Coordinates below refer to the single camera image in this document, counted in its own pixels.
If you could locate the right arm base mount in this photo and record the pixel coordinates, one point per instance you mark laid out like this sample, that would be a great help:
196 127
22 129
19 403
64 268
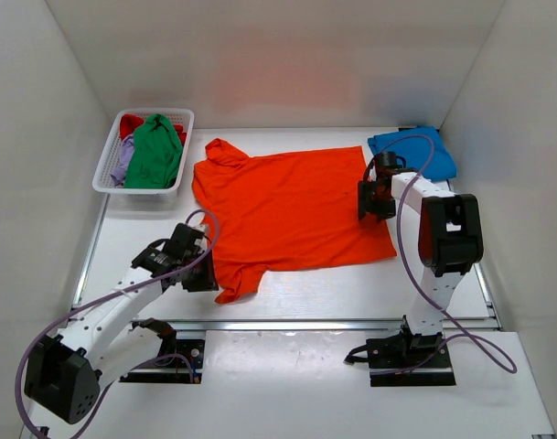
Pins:
405 360

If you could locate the lilac t shirt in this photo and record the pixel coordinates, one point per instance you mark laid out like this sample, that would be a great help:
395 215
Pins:
118 174

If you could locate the folded blue t shirt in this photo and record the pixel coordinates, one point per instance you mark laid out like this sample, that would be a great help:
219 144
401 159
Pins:
415 146

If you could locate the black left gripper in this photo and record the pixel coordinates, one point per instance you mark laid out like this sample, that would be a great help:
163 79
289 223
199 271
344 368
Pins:
207 281

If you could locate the orange t shirt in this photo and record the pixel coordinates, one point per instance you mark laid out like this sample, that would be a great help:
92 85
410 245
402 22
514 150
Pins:
286 212

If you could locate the red t shirt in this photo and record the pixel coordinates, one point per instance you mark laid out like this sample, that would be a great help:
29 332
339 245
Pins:
130 122

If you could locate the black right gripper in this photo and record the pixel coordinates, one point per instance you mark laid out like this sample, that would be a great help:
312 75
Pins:
367 207

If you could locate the green t shirt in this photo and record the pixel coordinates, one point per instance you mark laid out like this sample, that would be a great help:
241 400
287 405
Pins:
157 155

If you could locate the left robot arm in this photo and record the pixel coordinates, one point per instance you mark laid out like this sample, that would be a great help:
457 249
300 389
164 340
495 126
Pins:
67 373

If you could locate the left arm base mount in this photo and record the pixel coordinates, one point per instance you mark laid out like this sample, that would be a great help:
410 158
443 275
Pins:
179 359

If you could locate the white plastic basket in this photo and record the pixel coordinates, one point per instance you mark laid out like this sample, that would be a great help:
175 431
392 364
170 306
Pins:
102 181

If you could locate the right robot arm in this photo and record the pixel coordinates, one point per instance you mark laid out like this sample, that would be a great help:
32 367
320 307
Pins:
449 241

